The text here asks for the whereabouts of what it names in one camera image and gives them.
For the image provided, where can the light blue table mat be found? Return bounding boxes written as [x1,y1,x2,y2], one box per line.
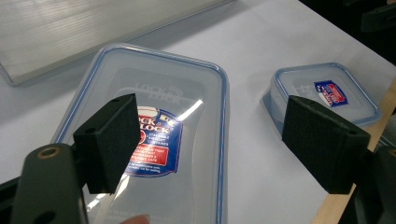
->
[0,0,396,224]

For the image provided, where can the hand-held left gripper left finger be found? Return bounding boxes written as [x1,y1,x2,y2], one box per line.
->
[73,92,142,194]

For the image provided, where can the white wire rack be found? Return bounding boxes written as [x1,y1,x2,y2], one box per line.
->
[0,0,234,87]

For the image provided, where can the large rectangular clear plastic container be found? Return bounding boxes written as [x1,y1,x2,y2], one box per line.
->
[50,43,231,224]

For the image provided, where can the small square clear plastic container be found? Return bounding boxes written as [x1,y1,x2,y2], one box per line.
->
[261,62,381,134]

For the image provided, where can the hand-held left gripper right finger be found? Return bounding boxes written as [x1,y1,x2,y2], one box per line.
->
[281,95,372,195]

